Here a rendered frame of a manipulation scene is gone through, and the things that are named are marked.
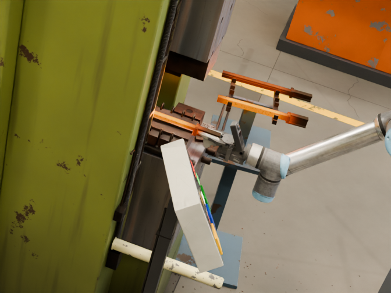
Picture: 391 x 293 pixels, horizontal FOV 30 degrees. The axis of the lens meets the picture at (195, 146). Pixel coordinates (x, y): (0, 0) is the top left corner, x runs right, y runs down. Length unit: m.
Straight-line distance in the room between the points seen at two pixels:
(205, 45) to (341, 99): 3.46
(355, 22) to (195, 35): 3.85
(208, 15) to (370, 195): 2.60
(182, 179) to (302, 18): 4.19
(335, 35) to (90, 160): 4.05
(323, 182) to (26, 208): 2.46
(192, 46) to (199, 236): 0.69
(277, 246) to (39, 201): 1.73
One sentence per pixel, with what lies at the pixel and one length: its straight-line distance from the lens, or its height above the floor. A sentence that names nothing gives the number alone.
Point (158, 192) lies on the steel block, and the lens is 2.88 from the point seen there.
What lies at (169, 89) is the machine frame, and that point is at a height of 1.00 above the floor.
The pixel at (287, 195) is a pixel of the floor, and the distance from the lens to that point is 4.51.
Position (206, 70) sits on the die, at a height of 1.32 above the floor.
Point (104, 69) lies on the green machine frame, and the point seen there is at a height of 1.36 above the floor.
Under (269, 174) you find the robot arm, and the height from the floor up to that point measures 0.94.
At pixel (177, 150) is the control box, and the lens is 2.36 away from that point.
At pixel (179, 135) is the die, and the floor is 0.99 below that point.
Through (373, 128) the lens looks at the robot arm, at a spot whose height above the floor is 1.21.
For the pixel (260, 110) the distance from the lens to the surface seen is 3.21.
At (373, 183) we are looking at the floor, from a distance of 4.98.
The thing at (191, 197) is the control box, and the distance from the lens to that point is 2.17.
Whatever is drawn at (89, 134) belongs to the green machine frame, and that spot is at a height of 1.10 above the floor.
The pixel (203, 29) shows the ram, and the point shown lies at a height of 1.48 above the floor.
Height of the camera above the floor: 2.45
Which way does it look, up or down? 32 degrees down
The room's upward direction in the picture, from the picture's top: 16 degrees clockwise
